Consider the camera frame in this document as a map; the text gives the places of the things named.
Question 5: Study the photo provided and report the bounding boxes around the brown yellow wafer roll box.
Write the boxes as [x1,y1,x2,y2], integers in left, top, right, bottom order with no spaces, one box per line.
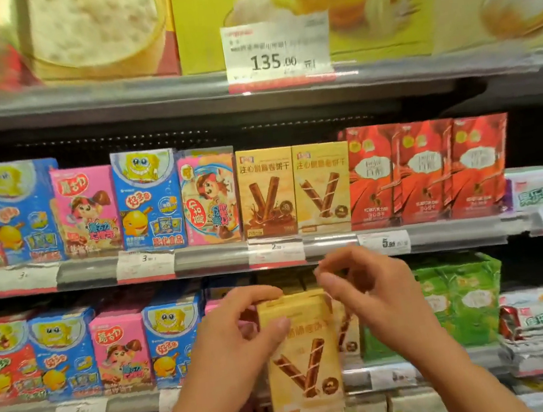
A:
[233,144,303,242]

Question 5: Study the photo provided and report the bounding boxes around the grey metal shelf rail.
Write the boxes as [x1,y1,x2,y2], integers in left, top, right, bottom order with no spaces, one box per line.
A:
[0,17,543,146]
[0,333,543,412]
[0,194,543,311]

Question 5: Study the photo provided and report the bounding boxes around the red biscuit stick box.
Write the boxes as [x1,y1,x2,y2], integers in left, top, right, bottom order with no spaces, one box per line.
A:
[387,117,465,227]
[439,112,521,221]
[338,121,410,233]

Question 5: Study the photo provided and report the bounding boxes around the large white price tag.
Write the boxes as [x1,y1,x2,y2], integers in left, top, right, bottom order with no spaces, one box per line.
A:
[219,10,338,96]

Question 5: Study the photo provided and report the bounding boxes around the green biscuit stick box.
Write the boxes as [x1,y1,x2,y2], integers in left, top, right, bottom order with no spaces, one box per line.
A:
[428,249,512,352]
[352,264,458,363]

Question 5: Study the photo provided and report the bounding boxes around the large red yellow cereal box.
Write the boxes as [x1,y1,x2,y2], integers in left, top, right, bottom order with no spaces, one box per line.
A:
[0,0,181,98]

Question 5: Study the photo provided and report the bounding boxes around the person's right forearm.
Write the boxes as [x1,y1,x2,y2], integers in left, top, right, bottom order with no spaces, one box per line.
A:
[407,317,534,412]

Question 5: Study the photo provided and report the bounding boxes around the cream wafer roll box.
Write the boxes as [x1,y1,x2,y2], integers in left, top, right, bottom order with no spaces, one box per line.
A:
[255,287,349,412]
[330,297,365,361]
[287,139,359,238]

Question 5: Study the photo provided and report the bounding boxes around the blue cartoon snack box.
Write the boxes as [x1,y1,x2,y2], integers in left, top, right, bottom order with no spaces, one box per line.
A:
[26,306,106,405]
[108,144,189,257]
[0,156,71,270]
[140,291,214,391]

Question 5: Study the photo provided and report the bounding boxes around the pink cartoon snack box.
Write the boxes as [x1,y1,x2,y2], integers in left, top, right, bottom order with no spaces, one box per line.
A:
[87,306,156,397]
[174,144,246,249]
[49,162,125,262]

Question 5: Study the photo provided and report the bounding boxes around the person's left hand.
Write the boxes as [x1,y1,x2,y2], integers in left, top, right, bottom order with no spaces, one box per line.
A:
[174,281,304,412]

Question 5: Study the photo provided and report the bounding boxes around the person's right hand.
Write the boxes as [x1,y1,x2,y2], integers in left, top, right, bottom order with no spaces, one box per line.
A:
[310,235,454,372]

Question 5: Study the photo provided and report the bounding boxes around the white orange-print snack packet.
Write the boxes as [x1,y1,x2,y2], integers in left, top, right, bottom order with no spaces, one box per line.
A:
[497,285,543,311]

